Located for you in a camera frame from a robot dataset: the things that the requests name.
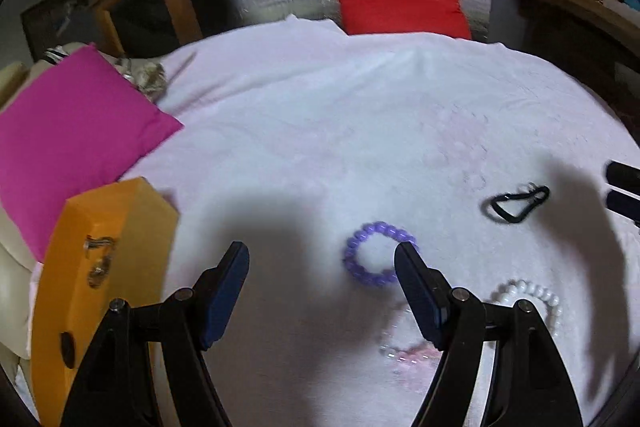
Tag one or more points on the orange jewelry tray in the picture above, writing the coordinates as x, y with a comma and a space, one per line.
130, 227

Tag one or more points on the white blanket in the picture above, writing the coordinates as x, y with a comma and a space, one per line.
325, 117

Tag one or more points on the magenta pillow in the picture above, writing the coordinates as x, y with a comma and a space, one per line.
70, 132

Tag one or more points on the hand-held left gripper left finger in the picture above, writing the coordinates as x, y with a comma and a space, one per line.
225, 297

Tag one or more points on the striped black white cloth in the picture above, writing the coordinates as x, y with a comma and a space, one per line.
56, 55

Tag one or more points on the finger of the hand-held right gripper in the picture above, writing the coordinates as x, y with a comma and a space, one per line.
625, 174
625, 207

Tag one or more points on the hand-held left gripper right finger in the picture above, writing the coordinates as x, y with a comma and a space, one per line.
425, 302

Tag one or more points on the patterned crumpled cloth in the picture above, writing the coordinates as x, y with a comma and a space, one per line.
145, 77

